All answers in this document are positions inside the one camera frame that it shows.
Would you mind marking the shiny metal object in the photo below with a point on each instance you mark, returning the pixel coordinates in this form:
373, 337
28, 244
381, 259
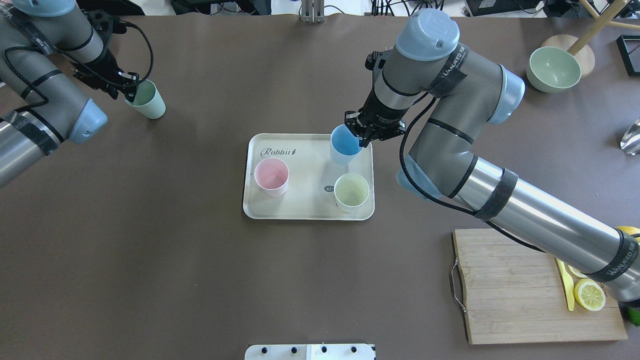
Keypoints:
630, 141

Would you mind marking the wooden stand with round base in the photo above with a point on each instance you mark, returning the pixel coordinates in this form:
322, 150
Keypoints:
578, 47

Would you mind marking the mint green cup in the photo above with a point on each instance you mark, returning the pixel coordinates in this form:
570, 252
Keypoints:
148, 101

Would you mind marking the green lime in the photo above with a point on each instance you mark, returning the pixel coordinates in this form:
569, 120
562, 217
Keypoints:
634, 316

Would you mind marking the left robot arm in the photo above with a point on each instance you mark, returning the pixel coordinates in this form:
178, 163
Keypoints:
55, 109

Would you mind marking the wooden cutting board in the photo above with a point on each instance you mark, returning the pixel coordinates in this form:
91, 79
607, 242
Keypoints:
511, 294

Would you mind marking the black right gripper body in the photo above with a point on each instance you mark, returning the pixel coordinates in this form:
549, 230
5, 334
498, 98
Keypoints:
381, 114

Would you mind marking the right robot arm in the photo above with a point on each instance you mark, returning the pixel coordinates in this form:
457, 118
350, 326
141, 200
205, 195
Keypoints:
469, 92

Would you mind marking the upper lemon slice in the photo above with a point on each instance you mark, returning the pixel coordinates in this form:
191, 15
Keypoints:
589, 294

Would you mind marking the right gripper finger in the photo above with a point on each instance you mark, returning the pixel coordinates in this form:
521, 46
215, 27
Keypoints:
351, 122
367, 136

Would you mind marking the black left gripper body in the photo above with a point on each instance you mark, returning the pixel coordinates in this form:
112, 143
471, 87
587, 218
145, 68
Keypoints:
103, 65

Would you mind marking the black frame at edge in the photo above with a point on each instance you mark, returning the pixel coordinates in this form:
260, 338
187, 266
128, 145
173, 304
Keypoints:
628, 47

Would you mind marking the yellow plastic knife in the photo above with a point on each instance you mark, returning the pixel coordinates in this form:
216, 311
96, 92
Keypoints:
567, 284

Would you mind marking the pale yellow cup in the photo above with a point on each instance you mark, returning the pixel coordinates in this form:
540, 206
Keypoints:
351, 191

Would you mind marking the blue cup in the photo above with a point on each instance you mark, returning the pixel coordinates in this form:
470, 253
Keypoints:
344, 146

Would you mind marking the cream rectangular serving tray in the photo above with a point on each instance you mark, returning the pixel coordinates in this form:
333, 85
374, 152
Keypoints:
312, 175

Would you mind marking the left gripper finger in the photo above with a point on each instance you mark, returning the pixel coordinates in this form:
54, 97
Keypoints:
131, 83

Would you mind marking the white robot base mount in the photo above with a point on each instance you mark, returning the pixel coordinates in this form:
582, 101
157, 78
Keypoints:
317, 351

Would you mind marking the whole lemon near lime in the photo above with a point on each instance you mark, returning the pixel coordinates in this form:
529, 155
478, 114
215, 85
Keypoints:
633, 231

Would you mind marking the pink cup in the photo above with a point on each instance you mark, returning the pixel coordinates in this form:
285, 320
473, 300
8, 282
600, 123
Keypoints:
272, 175

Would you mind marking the light green bowl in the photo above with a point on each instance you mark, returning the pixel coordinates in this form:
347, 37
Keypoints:
552, 70

